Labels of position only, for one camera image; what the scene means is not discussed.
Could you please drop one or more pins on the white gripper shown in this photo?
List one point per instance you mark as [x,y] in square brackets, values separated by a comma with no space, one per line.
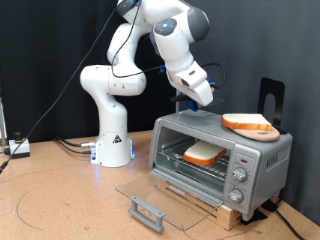
[195,85]

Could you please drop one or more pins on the white bread slice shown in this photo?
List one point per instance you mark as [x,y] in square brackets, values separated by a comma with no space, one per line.
[203,151]
[246,121]

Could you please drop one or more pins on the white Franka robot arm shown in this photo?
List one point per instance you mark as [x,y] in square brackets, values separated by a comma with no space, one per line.
[110,133]

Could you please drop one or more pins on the silver oven knob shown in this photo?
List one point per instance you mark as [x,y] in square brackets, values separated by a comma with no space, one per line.
[240,174]
[235,195]

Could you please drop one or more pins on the silver toaster oven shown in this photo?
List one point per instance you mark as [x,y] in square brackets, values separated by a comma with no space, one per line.
[273,160]

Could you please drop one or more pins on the vertical metal pole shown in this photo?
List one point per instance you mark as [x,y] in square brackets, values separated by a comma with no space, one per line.
[178,106]

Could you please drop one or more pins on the black metal bookend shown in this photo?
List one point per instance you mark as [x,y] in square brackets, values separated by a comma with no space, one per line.
[266,86]

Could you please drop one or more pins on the round wooden board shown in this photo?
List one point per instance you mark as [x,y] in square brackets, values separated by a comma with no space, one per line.
[263,135]

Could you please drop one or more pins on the slotted wooden block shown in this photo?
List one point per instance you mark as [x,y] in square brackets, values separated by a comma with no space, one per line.
[230,216]

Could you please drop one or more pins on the metal frame post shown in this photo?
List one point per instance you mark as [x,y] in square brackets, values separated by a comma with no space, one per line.
[2,126]

